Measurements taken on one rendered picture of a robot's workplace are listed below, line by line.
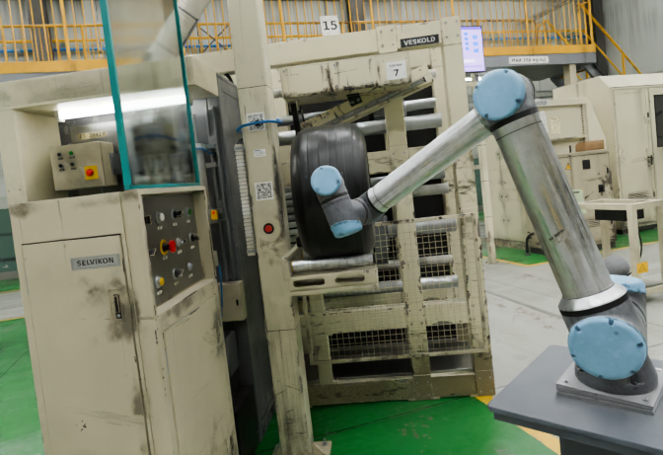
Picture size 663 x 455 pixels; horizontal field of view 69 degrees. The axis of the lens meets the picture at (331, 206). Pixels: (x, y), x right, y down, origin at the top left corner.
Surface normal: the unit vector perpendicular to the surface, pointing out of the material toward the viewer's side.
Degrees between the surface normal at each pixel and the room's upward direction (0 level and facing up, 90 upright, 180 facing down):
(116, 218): 90
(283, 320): 90
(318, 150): 54
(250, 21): 90
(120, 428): 90
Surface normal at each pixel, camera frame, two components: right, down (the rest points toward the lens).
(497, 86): -0.58, 0.03
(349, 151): 0.13, -0.48
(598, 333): -0.51, 0.23
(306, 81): -0.09, 0.06
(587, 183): 0.29, 0.02
